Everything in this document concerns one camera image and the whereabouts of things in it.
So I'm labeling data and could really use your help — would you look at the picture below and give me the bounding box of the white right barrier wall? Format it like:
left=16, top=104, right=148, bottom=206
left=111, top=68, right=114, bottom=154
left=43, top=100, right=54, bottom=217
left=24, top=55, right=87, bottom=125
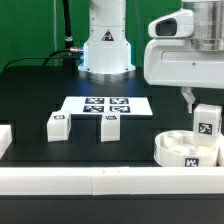
left=217, top=134, right=224, bottom=167

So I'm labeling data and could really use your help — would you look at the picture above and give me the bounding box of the round white stool seat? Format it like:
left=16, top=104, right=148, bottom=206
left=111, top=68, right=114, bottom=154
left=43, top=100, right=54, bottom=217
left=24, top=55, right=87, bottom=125
left=154, top=130, right=218, bottom=167

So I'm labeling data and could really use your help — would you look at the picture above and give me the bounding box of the white barrier wall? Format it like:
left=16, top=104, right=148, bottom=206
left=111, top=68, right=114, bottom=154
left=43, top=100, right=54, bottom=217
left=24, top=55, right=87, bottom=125
left=217, top=134, right=224, bottom=167
left=0, top=125, right=12, bottom=159
left=0, top=167, right=224, bottom=195

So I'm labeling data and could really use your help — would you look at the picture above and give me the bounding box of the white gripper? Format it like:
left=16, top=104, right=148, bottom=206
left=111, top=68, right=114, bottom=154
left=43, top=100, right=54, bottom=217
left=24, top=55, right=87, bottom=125
left=144, top=9, right=224, bottom=113

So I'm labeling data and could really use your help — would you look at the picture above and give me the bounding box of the white front barrier wall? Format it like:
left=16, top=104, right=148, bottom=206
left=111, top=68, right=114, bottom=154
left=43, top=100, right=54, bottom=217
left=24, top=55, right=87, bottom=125
left=0, top=167, right=224, bottom=195

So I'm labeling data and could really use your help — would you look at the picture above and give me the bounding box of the white left barrier wall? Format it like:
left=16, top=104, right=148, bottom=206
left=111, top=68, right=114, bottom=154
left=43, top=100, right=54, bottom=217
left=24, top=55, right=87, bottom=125
left=0, top=125, right=12, bottom=159

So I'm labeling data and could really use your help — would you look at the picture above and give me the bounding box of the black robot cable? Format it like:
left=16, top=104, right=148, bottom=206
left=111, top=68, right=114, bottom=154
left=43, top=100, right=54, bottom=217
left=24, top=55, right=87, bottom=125
left=1, top=49, right=84, bottom=73

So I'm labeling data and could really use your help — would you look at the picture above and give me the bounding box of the black vertical cable post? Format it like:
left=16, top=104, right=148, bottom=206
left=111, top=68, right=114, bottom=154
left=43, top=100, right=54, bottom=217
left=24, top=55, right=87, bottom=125
left=62, top=0, right=73, bottom=68

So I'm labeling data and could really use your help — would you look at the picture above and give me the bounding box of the white marker base plate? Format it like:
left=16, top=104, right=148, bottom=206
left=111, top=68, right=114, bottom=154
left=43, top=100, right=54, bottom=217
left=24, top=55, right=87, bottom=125
left=62, top=96, right=153, bottom=116

